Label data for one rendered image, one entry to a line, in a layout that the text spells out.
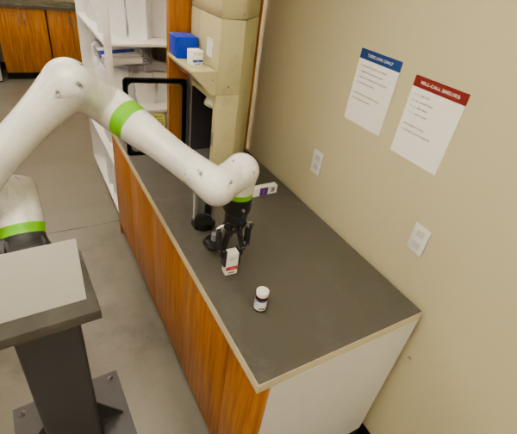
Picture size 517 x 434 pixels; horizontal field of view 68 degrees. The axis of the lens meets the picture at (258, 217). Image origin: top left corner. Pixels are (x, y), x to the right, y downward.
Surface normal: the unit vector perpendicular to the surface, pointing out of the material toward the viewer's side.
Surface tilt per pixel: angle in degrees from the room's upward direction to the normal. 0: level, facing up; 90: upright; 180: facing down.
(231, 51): 90
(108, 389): 0
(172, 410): 0
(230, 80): 90
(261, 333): 0
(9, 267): 90
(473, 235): 90
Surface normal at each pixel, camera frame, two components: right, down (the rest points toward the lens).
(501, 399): -0.87, 0.18
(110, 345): 0.13, -0.82
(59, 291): 0.52, 0.54
